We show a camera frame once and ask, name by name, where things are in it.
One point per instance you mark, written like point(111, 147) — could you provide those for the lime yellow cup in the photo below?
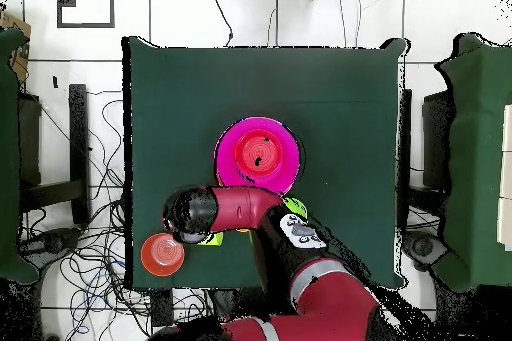
point(214, 240)

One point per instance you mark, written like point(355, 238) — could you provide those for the dark green tablecloth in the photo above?
point(260, 77)

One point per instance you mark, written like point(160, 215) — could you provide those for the cardboard box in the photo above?
point(20, 53)

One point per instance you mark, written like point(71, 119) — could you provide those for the green covered side table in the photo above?
point(480, 137)
point(8, 157)

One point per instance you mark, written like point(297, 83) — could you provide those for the black power strip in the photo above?
point(162, 309)

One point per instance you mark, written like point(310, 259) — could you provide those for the large pink bowl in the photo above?
point(226, 157)

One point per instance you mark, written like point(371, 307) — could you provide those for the grey pedestal foot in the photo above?
point(422, 247)
point(56, 241)

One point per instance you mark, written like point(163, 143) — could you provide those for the red-orange bowl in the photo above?
point(162, 255)
point(260, 149)

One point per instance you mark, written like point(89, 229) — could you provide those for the black square floor frame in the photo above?
point(59, 5)

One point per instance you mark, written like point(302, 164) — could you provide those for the black stand frame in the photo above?
point(78, 137)

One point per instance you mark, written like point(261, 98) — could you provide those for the small green bowl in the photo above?
point(298, 207)

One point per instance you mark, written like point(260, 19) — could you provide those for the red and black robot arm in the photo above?
point(248, 209)

